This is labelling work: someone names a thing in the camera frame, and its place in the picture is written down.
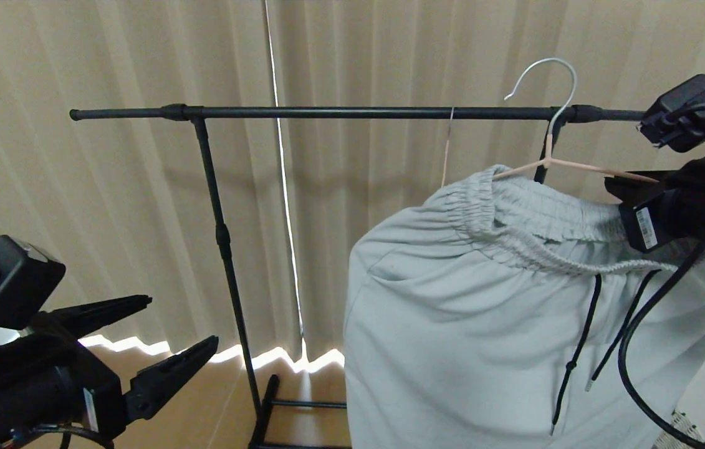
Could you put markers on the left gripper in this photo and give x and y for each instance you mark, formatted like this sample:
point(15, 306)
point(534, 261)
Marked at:
point(28, 386)

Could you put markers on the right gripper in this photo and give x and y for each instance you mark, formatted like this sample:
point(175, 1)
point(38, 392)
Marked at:
point(695, 212)

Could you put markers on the pink clothes hanger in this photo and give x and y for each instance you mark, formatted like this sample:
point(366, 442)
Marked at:
point(446, 162)
point(549, 153)

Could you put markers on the pale grey shorts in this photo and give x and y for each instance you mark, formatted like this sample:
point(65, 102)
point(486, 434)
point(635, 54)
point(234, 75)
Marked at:
point(452, 312)

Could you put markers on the white laundry basket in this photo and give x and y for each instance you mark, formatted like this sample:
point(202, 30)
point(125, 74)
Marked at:
point(679, 433)

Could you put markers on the black clothes rack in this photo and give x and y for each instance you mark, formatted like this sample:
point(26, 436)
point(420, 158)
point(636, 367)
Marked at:
point(327, 113)

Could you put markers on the beige curtain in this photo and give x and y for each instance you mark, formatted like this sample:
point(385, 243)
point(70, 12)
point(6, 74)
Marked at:
point(109, 187)

